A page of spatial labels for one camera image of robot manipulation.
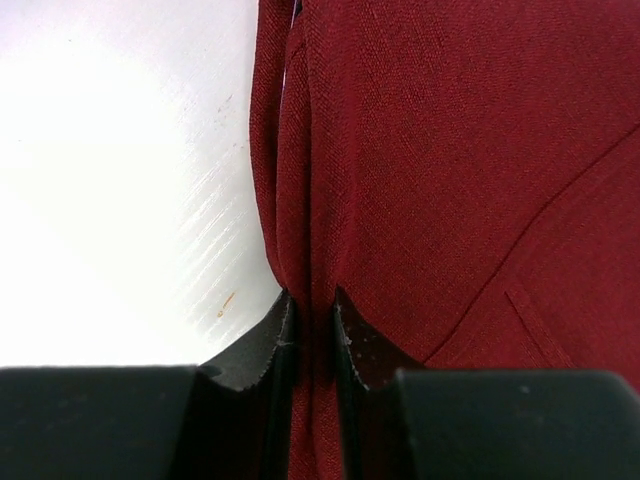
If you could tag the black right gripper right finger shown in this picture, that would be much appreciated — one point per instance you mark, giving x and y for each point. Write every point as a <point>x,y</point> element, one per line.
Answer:
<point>374,435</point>

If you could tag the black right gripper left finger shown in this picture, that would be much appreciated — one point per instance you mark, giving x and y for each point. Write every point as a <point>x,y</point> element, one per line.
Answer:
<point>238,421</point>

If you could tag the dark red cloth napkin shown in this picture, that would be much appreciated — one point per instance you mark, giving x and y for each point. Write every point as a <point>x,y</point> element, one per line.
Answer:
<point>467,171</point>

